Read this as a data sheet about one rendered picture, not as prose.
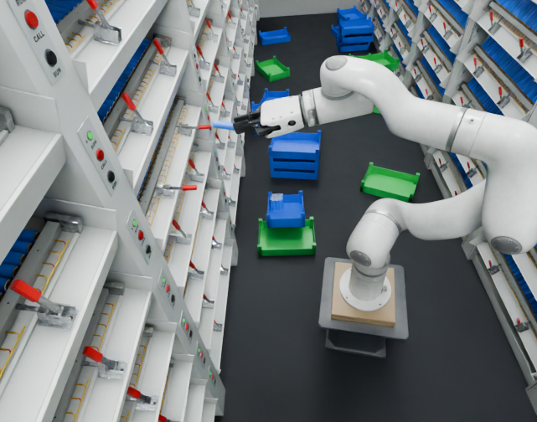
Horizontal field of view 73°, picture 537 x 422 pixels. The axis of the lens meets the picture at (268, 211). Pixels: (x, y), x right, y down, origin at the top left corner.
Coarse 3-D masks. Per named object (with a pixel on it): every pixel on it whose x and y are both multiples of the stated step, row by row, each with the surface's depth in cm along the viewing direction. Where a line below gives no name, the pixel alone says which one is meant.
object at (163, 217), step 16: (176, 96) 116; (192, 96) 118; (192, 112) 118; (192, 144) 111; (176, 160) 100; (176, 176) 96; (144, 192) 90; (176, 192) 93; (160, 208) 88; (160, 224) 84; (160, 240) 76
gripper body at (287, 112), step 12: (300, 96) 85; (264, 108) 88; (276, 108) 86; (288, 108) 85; (300, 108) 84; (264, 120) 85; (276, 120) 84; (288, 120) 84; (300, 120) 84; (276, 132) 86; (288, 132) 86
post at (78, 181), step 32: (0, 0) 36; (32, 0) 41; (0, 32) 37; (0, 64) 39; (32, 64) 41; (64, 64) 46; (64, 96) 46; (64, 128) 46; (96, 128) 54; (64, 192) 53; (96, 192) 53; (128, 192) 64; (128, 256) 65; (160, 256) 78; (160, 320) 82; (192, 320) 101; (192, 352) 100
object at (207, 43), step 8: (208, 16) 165; (216, 16) 165; (208, 24) 152; (216, 24) 168; (200, 32) 154; (208, 32) 160; (216, 32) 164; (200, 40) 154; (208, 40) 156; (216, 40) 157; (200, 48) 150; (208, 48) 151; (216, 48) 153; (200, 56) 143; (208, 56) 146; (200, 64) 138; (208, 64) 137; (208, 72) 138; (208, 80) 134
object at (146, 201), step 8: (176, 112) 111; (176, 120) 109; (168, 128) 105; (168, 136) 103; (168, 144) 100; (176, 144) 104; (160, 152) 97; (160, 160) 95; (168, 160) 98; (160, 168) 93; (168, 168) 96; (152, 176) 91; (152, 184) 89; (152, 192) 87; (144, 200) 85; (144, 208) 83
